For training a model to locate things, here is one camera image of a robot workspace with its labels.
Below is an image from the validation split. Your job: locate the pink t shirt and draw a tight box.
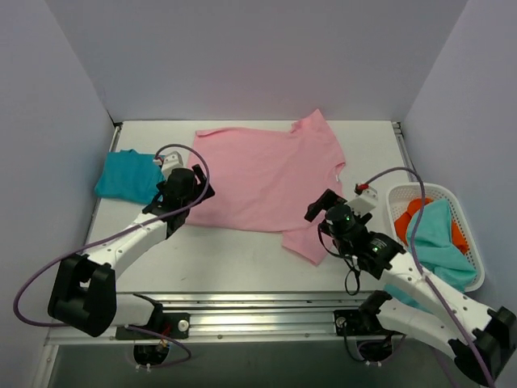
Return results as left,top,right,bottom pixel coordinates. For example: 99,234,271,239
187,110,346,265

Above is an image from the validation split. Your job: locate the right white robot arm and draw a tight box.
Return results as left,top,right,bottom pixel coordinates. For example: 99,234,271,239
305,187,516,387

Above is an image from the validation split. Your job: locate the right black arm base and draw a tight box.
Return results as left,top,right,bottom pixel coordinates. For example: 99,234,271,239
334,291,406,367

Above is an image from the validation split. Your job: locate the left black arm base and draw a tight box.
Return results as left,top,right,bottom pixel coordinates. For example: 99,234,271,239
115,313,191,365

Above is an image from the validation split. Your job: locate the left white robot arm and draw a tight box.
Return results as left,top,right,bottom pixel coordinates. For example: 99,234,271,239
48,165,215,339

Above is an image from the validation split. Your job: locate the orange t shirt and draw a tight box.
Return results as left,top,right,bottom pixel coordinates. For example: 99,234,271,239
393,198,469,255

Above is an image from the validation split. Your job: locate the folded teal t shirt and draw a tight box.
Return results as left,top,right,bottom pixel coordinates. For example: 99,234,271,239
95,150,164,205

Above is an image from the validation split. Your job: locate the white plastic laundry basket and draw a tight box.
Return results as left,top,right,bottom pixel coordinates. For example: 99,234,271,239
386,183,485,293

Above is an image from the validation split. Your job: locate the light turquoise t shirt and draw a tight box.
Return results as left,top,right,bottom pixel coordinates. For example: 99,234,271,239
407,198,477,293

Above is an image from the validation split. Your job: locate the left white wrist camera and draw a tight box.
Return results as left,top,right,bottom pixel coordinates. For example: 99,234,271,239
153,151,184,180

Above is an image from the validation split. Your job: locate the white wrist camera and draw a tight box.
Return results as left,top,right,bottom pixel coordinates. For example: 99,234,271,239
153,151,184,180
347,183,379,217

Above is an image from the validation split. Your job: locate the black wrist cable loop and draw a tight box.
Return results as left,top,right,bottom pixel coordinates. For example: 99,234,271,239
317,224,361,297

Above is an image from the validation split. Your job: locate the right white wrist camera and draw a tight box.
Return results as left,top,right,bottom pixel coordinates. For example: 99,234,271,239
347,183,379,217

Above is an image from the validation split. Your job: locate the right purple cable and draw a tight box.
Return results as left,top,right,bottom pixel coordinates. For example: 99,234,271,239
355,167,498,388

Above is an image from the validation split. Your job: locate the aluminium mounting rail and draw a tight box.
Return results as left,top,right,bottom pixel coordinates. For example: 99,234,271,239
44,291,405,347

